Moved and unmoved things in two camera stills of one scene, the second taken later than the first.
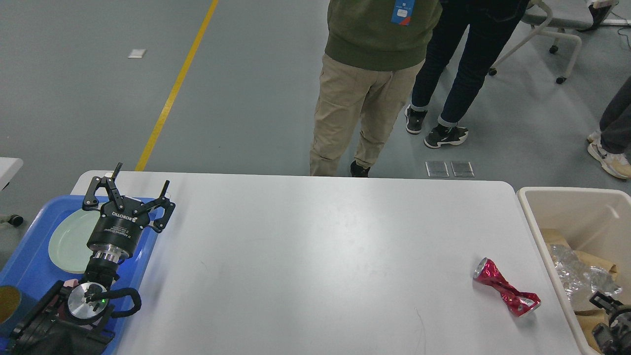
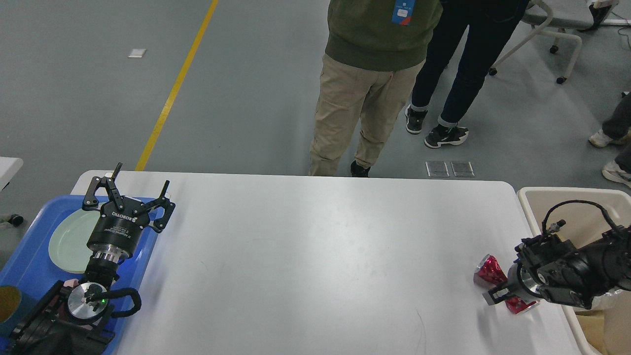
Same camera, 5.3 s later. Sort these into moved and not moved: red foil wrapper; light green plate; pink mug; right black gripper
Moved: right black gripper
Not moved: pink mug; red foil wrapper; light green plate
